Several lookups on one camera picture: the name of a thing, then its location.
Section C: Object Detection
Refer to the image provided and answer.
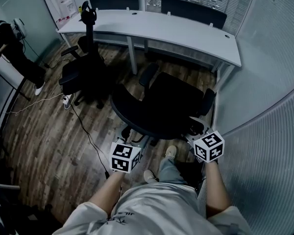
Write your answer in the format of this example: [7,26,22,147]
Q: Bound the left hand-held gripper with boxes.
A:
[109,136,150,174]

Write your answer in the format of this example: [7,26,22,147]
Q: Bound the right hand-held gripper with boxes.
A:
[185,116,225,163]

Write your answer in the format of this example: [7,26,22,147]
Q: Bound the black mesh office chair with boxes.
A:
[109,62,217,146]

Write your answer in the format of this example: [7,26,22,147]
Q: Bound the person's left forearm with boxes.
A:
[88,171,125,216]

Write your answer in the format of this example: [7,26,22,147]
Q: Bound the person's right forearm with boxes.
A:
[204,161,231,217]

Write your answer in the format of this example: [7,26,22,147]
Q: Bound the black office chair with jacket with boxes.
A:
[58,0,107,110]

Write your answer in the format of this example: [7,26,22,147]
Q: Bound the person's beige shoe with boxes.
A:
[144,169,159,184]
[165,145,177,159]

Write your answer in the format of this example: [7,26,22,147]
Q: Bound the person's blue jeans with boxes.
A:
[158,155,188,186]

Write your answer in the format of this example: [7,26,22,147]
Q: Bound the person's white printed t-shirt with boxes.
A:
[52,182,254,235]

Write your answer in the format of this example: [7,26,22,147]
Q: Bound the white power strip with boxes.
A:
[62,94,72,109]

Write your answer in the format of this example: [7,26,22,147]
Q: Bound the long white desk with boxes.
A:
[56,10,243,93]

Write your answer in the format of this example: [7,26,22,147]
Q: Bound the wide black desk partition panel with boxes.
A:
[161,0,228,30]

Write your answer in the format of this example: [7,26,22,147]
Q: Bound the grey metal bar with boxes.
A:
[0,182,20,189]

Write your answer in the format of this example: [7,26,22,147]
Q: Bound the small black desk partition panel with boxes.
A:
[89,0,140,11]

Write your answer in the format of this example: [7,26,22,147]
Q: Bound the black floor cable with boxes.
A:
[70,104,110,180]

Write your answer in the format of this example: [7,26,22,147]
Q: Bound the thin white cable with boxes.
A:
[8,93,64,116]

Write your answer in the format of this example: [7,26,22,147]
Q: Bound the black adapter cable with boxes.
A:
[23,39,64,70]

